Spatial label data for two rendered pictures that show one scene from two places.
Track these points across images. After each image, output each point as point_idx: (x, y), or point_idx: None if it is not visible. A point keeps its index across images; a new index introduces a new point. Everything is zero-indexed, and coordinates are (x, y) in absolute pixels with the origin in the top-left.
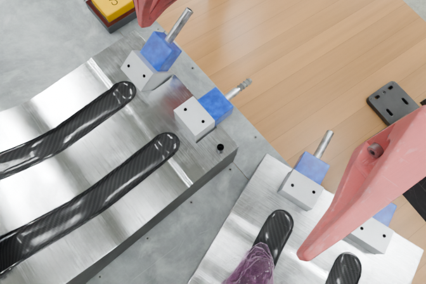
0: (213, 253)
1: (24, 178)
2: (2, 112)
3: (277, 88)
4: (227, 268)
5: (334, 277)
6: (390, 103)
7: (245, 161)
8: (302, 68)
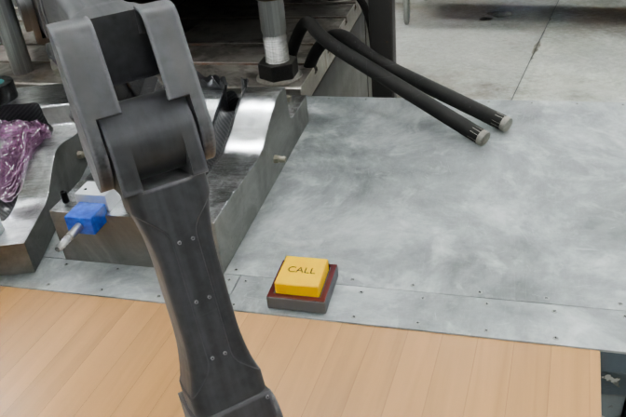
0: (46, 171)
1: None
2: (263, 140)
3: (35, 336)
4: (31, 170)
5: None
6: None
7: (52, 264)
8: (5, 375)
